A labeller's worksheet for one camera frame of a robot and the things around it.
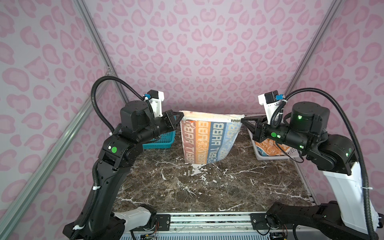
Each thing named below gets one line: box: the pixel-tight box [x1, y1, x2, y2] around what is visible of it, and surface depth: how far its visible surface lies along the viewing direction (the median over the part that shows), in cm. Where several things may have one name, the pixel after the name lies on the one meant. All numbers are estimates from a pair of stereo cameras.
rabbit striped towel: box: [179, 110, 245, 165], surface depth 64 cm
